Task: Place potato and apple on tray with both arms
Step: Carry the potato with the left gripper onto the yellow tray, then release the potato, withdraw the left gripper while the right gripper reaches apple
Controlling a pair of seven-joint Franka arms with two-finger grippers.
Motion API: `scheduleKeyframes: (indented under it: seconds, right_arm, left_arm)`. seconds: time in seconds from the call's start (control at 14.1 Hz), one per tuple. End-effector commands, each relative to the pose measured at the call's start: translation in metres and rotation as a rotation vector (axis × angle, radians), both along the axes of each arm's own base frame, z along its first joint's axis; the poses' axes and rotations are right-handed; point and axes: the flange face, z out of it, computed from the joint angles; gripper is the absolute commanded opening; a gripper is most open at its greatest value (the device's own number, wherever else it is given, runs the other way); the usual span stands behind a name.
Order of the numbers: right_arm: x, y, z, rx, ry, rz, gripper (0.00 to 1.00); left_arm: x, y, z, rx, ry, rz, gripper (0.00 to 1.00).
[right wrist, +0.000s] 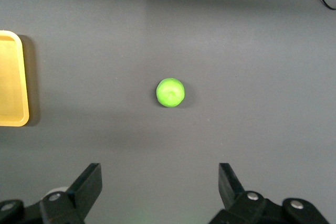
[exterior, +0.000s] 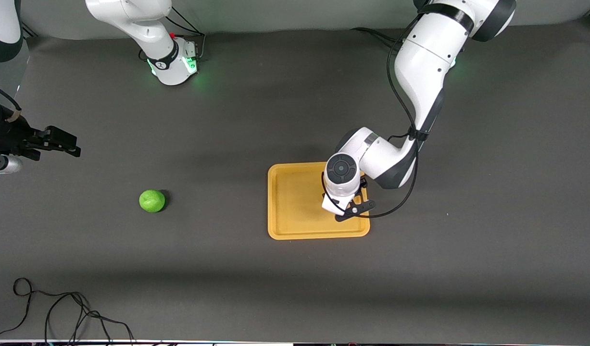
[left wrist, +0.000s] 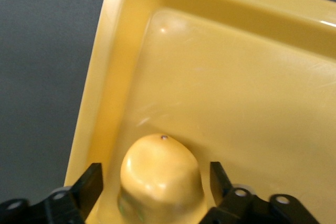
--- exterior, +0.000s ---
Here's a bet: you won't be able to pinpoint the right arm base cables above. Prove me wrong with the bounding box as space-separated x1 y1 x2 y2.
166 6 207 62

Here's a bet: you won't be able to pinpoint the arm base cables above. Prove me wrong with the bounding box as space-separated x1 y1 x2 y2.
166 6 207 62
351 27 406 49

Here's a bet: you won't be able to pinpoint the yellow plastic tray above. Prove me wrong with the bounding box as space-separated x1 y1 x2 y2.
267 162 371 240

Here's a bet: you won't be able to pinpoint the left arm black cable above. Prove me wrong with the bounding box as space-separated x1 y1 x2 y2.
321 13 420 219

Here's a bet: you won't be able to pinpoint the green apple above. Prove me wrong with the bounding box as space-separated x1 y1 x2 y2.
139 189 166 213

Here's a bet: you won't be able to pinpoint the loose thin black cable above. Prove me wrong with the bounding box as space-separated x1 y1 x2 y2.
0 278 134 345

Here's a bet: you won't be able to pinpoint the dark grey table mat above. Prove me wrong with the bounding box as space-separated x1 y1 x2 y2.
0 18 590 343

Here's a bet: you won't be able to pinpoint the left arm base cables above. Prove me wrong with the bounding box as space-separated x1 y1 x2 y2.
351 27 406 49

